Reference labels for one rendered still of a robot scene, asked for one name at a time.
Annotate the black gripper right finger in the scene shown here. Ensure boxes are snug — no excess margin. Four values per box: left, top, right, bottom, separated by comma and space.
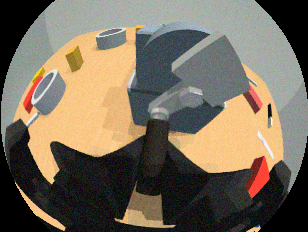
161, 141, 254, 226

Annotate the red rectangular block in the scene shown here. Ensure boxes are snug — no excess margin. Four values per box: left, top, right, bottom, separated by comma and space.
24, 76, 44, 113
244, 156, 269, 198
243, 85, 263, 113

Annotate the grey ring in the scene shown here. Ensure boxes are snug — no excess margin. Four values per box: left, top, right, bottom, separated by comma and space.
31, 68, 66, 116
96, 27, 127, 50

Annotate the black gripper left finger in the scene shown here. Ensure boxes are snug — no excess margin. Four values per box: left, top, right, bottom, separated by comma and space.
49, 135, 146, 220

